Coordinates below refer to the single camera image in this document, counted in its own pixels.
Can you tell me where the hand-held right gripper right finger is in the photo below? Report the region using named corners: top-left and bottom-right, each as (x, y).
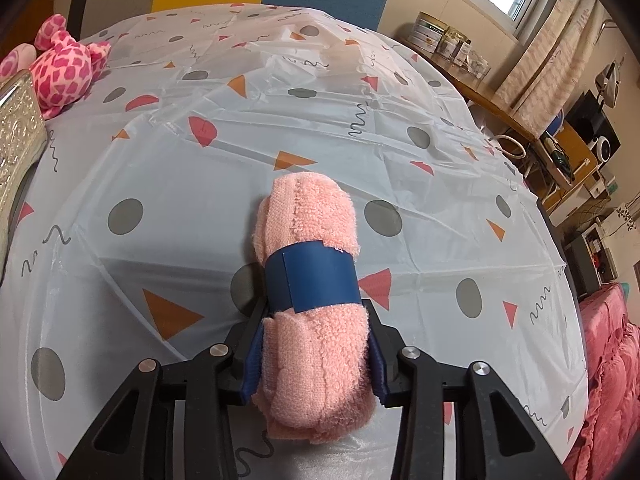
top-left (367, 300), bottom-right (571, 480)

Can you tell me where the patterned plastic tablecloth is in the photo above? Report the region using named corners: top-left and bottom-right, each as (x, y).
top-left (0, 2), bottom-right (591, 480)

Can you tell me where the pink striped curtain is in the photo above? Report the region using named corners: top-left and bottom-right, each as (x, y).
top-left (492, 0), bottom-right (603, 138)

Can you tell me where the hanging clothes iron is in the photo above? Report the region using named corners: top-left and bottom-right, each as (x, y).
top-left (595, 60), bottom-right (626, 108)

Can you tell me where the ornate gold tissue box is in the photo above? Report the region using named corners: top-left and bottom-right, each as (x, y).
top-left (0, 70), bottom-right (48, 271)

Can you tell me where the wooden side desk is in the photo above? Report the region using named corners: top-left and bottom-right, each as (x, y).
top-left (392, 35), bottom-right (538, 143)

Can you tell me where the pink quilt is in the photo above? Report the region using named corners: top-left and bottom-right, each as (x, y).
top-left (562, 282), bottom-right (640, 480)

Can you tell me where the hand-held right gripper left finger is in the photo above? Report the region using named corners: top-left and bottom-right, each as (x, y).
top-left (57, 300), bottom-right (269, 480)

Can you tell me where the clear plastic container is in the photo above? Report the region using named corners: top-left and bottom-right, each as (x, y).
top-left (467, 55), bottom-right (493, 81)

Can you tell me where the small white round fan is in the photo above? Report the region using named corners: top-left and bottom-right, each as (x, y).
top-left (590, 135), bottom-right (618, 163)

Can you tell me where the white cable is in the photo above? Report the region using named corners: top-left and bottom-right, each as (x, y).
top-left (492, 132), bottom-right (527, 159)

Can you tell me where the pink striped sock doll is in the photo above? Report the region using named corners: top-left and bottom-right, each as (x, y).
top-left (252, 172), bottom-right (373, 446)

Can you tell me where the large tin can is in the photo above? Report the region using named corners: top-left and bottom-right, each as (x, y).
top-left (412, 11), bottom-right (449, 54)

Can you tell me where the small tin can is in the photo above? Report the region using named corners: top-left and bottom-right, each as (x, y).
top-left (440, 27), bottom-right (471, 58)

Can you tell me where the pink spotted plush toy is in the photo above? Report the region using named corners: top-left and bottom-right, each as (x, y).
top-left (0, 14), bottom-right (112, 120)

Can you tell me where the black monitor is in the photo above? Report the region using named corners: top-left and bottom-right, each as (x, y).
top-left (567, 90), bottom-right (623, 151)

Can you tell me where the low storage shelf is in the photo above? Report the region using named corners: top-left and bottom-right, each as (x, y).
top-left (567, 215), bottom-right (623, 301)

